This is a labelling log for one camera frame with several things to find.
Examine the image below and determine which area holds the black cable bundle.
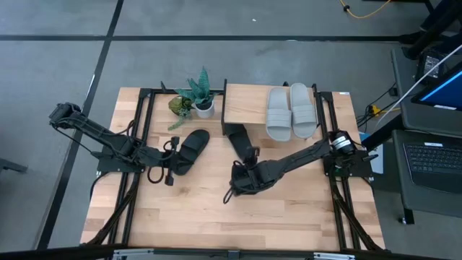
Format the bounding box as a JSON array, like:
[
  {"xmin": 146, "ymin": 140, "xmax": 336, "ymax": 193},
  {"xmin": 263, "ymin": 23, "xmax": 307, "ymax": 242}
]
[{"xmin": 355, "ymin": 83, "xmax": 398, "ymax": 129}]

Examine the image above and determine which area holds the wooden shelf with black legs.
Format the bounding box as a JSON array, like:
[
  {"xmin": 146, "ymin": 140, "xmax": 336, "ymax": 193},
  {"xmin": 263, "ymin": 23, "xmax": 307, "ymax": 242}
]
[{"xmin": 220, "ymin": 78, "xmax": 321, "ymax": 137}]

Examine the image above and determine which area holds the black furniture foot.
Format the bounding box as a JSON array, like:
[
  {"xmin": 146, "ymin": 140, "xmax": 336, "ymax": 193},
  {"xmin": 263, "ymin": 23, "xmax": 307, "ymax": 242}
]
[{"xmin": 0, "ymin": 157, "xmax": 29, "ymax": 174}]

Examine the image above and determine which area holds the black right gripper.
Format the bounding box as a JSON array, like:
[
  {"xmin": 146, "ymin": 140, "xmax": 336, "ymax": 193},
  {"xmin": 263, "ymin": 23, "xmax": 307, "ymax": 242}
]
[{"xmin": 229, "ymin": 146, "xmax": 271, "ymax": 196}]

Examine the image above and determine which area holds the white rod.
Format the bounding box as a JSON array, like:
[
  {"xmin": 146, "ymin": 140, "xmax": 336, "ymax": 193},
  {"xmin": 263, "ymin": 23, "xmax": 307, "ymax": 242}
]
[{"xmin": 374, "ymin": 43, "xmax": 462, "ymax": 127}]

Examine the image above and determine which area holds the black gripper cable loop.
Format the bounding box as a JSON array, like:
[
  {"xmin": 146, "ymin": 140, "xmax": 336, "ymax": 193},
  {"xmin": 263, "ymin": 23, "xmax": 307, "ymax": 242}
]
[
  {"xmin": 146, "ymin": 162, "xmax": 166, "ymax": 185},
  {"xmin": 222, "ymin": 186, "xmax": 236, "ymax": 205}
]

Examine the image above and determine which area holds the yellow floor cable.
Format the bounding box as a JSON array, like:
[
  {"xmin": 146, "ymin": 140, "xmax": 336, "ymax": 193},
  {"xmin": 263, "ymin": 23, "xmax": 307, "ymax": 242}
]
[{"xmin": 338, "ymin": 0, "xmax": 393, "ymax": 20}]

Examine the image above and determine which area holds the monitor with blue screen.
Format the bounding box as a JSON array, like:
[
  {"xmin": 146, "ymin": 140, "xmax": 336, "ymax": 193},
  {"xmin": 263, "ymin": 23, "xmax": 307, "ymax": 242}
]
[{"xmin": 410, "ymin": 61, "xmax": 462, "ymax": 112}]

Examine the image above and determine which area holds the black metal table frame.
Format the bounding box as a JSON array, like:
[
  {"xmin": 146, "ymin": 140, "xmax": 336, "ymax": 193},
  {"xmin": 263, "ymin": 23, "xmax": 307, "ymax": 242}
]
[{"xmin": 81, "ymin": 79, "xmax": 385, "ymax": 254}]

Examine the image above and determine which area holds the dark grey desk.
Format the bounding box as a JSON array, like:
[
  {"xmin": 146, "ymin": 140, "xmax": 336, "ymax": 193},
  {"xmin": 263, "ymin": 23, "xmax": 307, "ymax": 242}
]
[{"xmin": 391, "ymin": 46, "xmax": 462, "ymax": 225}]

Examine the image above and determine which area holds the small trailing succulent plant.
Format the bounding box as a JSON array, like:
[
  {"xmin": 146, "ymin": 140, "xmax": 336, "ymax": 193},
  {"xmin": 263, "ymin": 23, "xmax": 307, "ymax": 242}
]
[{"xmin": 167, "ymin": 94, "xmax": 196, "ymax": 131}]

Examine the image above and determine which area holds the black power brick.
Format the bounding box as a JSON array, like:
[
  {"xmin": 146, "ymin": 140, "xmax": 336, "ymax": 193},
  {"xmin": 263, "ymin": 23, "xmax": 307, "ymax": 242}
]
[{"xmin": 414, "ymin": 50, "xmax": 444, "ymax": 83}]

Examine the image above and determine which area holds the black laptop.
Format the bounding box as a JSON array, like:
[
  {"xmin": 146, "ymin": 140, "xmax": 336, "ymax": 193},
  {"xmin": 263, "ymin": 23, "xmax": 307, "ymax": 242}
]
[{"xmin": 402, "ymin": 139, "xmax": 462, "ymax": 194}]

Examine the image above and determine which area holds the black diagonal pole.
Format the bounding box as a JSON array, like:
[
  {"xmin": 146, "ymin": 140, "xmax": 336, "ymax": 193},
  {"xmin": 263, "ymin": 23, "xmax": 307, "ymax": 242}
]
[
  {"xmin": 360, "ymin": 114, "xmax": 407, "ymax": 152},
  {"xmin": 402, "ymin": 0, "xmax": 462, "ymax": 61}
]

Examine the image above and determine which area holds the black foam slide sandal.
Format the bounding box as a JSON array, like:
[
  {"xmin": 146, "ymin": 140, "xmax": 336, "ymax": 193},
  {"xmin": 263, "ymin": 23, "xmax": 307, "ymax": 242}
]
[
  {"xmin": 170, "ymin": 129, "xmax": 211, "ymax": 177},
  {"xmin": 224, "ymin": 122, "xmax": 258, "ymax": 163}
]

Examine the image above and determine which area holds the person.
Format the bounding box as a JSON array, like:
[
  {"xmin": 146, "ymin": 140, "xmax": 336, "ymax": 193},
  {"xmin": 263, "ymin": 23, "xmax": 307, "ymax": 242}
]
[{"xmin": 398, "ymin": 0, "xmax": 462, "ymax": 45}]

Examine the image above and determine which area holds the white paper sheet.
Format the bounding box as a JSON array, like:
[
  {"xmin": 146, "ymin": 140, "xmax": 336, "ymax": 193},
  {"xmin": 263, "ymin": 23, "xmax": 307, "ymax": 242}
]
[{"xmin": 370, "ymin": 154, "xmax": 384, "ymax": 175}]

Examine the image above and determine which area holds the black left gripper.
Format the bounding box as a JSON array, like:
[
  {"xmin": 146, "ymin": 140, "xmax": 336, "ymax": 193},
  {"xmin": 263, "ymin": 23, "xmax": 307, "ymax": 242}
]
[{"xmin": 157, "ymin": 136, "xmax": 193, "ymax": 186}]

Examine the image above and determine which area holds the black crossbar with silver brackets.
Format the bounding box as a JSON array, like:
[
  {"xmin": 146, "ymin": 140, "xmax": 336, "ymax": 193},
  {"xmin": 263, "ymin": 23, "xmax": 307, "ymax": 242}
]
[{"xmin": 0, "ymin": 243, "xmax": 462, "ymax": 260}]

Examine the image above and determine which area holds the snake plant in white pot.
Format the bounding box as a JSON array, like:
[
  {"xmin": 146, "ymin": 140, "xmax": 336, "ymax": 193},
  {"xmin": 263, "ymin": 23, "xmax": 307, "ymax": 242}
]
[{"xmin": 173, "ymin": 66, "xmax": 218, "ymax": 119}]

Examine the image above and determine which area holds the grey foam slide sandal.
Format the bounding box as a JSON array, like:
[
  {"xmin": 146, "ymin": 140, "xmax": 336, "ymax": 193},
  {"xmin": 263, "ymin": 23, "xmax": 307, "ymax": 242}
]
[
  {"xmin": 265, "ymin": 86, "xmax": 292, "ymax": 142},
  {"xmin": 288, "ymin": 82, "xmax": 318, "ymax": 141}
]

